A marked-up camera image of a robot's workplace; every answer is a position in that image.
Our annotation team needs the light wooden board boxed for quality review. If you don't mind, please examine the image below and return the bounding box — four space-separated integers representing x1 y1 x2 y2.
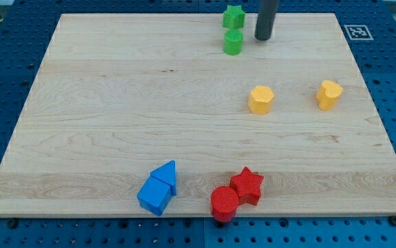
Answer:
0 13 396 218

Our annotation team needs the blue triangle block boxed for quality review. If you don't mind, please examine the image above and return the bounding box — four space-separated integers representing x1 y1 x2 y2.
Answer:
150 161 177 196

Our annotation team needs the yellow hexagon block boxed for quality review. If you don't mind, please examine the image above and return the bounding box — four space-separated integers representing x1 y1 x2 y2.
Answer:
248 85 275 115

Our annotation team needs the red star block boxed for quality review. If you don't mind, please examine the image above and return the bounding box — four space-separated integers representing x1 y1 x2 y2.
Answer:
229 167 264 205

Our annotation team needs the red cylinder block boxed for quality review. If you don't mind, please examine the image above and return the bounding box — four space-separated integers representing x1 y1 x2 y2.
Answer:
210 186 239 223

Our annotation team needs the blue cube block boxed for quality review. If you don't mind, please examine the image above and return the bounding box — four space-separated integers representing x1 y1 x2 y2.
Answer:
137 176 172 216

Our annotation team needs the green cylinder block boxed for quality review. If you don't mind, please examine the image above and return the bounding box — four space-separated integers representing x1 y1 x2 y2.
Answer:
223 30 243 56

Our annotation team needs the green star block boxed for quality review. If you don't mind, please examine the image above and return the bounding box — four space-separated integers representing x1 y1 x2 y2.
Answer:
222 5 246 30

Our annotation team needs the yellow heart block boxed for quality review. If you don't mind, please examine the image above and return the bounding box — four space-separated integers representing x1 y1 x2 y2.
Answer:
316 80 343 111

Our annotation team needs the white fiducial marker tag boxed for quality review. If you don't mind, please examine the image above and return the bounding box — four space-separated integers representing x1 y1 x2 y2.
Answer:
344 24 373 41

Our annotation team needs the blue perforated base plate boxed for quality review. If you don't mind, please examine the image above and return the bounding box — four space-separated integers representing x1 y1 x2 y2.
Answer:
0 0 396 247

